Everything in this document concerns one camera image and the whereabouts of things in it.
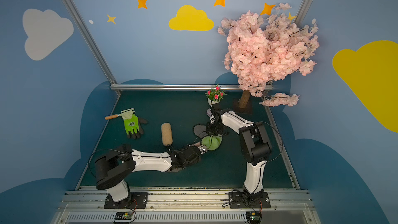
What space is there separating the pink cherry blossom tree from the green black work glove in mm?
678

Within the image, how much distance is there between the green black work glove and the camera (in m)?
0.98

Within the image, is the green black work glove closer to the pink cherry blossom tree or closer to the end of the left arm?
the end of the left arm

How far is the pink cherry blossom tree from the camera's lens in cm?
62
